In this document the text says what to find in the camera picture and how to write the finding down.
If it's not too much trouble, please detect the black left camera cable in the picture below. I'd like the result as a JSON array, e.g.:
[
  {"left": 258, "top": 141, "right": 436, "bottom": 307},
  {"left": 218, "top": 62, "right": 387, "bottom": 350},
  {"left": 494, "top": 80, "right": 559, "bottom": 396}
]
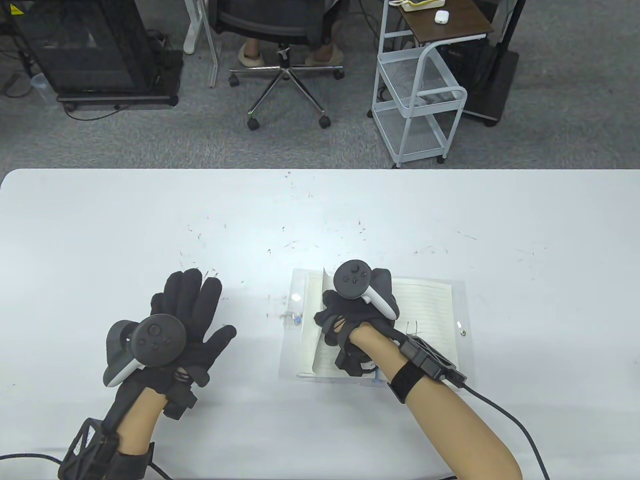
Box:
[{"left": 0, "top": 452, "right": 64, "bottom": 469}]

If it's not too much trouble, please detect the person's right hand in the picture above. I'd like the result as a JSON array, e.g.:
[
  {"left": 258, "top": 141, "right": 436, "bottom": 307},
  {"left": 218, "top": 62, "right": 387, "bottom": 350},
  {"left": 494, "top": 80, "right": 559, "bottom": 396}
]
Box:
[{"left": 313, "top": 289, "right": 401, "bottom": 379}]

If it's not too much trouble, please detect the person's right forearm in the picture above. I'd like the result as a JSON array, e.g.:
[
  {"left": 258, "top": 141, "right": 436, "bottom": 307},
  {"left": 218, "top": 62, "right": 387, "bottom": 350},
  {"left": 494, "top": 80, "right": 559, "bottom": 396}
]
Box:
[{"left": 348, "top": 322, "right": 523, "bottom": 480}]

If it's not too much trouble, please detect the black floor cable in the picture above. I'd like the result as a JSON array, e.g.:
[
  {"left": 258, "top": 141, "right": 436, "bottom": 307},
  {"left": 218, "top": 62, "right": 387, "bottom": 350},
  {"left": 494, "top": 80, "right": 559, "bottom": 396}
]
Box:
[{"left": 64, "top": 102, "right": 126, "bottom": 121}]

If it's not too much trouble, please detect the black monitor stand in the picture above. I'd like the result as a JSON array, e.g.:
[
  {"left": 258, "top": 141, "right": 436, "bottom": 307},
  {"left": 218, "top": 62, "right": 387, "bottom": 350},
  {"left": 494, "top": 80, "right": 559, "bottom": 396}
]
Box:
[{"left": 462, "top": 0, "right": 527, "bottom": 128}]

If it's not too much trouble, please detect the white desk frame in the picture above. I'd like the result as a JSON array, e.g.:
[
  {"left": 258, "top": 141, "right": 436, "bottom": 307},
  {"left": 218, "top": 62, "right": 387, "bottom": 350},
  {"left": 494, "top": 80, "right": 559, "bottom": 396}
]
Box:
[{"left": 182, "top": 0, "right": 223, "bottom": 89}]

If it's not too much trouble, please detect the white cart with wooden top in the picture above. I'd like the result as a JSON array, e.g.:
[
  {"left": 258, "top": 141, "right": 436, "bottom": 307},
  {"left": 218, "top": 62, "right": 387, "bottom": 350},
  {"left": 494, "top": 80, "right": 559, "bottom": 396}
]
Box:
[{"left": 371, "top": 0, "right": 496, "bottom": 168}]

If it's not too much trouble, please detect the dark grey right hand controller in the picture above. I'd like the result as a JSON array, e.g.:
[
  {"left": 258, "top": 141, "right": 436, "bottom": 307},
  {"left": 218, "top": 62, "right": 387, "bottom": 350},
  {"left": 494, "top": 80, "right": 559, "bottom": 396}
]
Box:
[{"left": 332, "top": 259, "right": 401, "bottom": 321}]

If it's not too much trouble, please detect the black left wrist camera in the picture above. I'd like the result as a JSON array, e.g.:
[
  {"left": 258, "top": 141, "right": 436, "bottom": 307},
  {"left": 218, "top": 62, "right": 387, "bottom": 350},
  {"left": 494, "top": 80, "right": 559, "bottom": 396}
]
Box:
[{"left": 57, "top": 419, "right": 121, "bottom": 480}]

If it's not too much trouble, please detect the black rolling cabinet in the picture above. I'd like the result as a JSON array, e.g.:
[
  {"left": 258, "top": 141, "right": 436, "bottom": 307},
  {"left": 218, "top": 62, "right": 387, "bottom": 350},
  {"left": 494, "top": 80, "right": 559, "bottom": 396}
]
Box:
[{"left": 10, "top": 0, "right": 180, "bottom": 111}]

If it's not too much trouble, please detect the black cable bundle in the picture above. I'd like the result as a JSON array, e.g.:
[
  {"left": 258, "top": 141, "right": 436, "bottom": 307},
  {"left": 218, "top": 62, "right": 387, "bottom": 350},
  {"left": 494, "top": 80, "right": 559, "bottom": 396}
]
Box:
[{"left": 0, "top": 20, "right": 37, "bottom": 98}]

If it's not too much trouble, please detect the black right camera cable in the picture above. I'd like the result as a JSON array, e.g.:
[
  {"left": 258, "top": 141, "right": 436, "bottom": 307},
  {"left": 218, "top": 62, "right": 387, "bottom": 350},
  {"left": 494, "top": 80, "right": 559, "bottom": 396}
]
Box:
[{"left": 462, "top": 382, "right": 551, "bottom": 480}]

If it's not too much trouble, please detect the black office chair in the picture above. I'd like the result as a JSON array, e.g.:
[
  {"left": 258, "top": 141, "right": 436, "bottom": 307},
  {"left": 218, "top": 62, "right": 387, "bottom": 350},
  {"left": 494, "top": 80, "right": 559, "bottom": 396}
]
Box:
[{"left": 207, "top": 0, "right": 346, "bottom": 132}]

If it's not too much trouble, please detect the black camera cable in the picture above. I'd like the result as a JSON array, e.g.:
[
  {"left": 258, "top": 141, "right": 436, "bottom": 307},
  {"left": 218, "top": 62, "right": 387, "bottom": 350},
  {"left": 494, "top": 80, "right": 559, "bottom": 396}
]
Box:
[
  {"left": 0, "top": 452, "right": 64, "bottom": 469},
  {"left": 462, "top": 382, "right": 551, "bottom": 480}
]

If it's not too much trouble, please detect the black left wrist strap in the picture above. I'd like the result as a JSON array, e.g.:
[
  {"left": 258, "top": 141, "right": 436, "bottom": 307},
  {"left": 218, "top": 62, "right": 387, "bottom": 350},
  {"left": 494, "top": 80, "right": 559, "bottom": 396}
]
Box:
[{"left": 107, "top": 442, "right": 156, "bottom": 480}]

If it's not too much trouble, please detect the person's left forearm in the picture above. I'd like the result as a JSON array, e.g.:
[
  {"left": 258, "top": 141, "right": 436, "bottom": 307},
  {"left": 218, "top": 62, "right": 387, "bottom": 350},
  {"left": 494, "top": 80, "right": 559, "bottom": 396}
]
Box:
[{"left": 117, "top": 387, "right": 169, "bottom": 456}]

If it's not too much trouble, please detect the beige slipper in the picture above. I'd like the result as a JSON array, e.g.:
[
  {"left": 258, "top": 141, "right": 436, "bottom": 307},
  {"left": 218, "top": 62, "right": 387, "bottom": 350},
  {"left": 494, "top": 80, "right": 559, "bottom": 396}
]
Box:
[
  {"left": 237, "top": 41, "right": 266, "bottom": 66},
  {"left": 305, "top": 49, "right": 346, "bottom": 67}
]

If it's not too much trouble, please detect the dark grey hand controller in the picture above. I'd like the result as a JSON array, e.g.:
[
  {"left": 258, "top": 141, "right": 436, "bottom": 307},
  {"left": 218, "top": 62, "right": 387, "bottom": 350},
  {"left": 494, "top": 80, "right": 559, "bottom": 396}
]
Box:
[
  {"left": 332, "top": 259, "right": 401, "bottom": 321},
  {"left": 102, "top": 313, "right": 188, "bottom": 388}
]

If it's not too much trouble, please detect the clear plastic cup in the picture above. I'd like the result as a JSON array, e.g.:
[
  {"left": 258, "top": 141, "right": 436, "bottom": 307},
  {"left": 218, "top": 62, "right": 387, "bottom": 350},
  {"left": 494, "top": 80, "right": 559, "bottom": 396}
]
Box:
[{"left": 30, "top": 72, "right": 51, "bottom": 103}]

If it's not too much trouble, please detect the dark grey left hand controller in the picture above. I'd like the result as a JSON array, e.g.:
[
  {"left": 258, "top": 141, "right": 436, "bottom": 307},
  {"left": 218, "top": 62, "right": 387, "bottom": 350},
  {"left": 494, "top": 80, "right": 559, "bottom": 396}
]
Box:
[{"left": 102, "top": 313, "right": 188, "bottom": 388}]

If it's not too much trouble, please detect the black right wrist strap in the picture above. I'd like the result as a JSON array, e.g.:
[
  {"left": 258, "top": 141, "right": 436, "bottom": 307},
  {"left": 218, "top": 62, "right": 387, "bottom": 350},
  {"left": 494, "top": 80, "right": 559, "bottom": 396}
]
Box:
[{"left": 387, "top": 360, "right": 426, "bottom": 404}]

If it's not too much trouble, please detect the spiral notebook with clear cover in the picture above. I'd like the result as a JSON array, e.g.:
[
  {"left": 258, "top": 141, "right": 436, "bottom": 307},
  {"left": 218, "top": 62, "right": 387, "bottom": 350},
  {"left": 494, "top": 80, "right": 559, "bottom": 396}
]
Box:
[{"left": 278, "top": 268, "right": 478, "bottom": 397}]

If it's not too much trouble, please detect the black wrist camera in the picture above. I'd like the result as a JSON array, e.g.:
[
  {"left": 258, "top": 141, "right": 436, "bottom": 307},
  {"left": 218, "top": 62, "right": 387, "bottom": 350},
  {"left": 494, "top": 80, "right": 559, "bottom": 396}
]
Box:
[
  {"left": 57, "top": 419, "right": 121, "bottom": 480},
  {"left": 400, "top": 336, "right": 468, "bottom": 388}
]

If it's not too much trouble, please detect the black wrist strap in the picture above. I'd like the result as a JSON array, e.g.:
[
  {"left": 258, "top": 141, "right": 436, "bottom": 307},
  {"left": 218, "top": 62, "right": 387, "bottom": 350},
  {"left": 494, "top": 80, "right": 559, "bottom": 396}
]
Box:
[
  {"left": 107, "top": 442, "right": 156, "bottom": 480},
  {"left": 387, "top": 360, "right": 426, "bottom": 404}
]

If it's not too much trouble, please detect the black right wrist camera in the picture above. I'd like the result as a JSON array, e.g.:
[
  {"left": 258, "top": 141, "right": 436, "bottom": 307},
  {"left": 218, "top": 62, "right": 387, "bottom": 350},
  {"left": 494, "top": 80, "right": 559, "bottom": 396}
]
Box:
[{"left": 400, "top": 336, "right": 468, "bottom": 388}]

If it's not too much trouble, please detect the person's left hand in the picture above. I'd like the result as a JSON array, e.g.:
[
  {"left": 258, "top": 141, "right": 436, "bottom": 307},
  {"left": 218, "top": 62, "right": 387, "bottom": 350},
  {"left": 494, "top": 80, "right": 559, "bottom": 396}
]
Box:
[{"left": 102, "top": 268, "right": 237, "bottom": 421}]

